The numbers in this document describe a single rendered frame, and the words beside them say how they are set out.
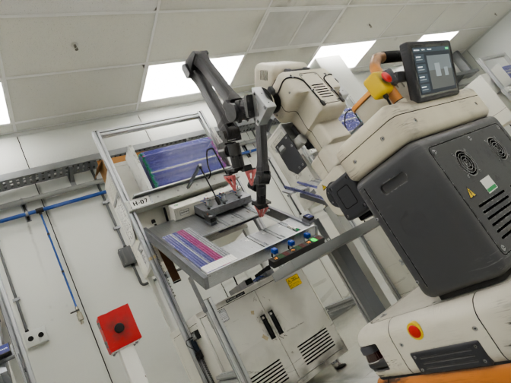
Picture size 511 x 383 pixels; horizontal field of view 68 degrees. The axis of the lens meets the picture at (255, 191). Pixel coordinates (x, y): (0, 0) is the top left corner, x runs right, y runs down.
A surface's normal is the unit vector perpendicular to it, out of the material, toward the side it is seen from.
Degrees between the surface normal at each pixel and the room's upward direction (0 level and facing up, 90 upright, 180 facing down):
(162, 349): 90
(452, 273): 90
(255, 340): 90
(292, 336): 90
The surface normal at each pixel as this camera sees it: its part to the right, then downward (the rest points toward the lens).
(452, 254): -0.77, 0.25
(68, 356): 0.38, -0.45
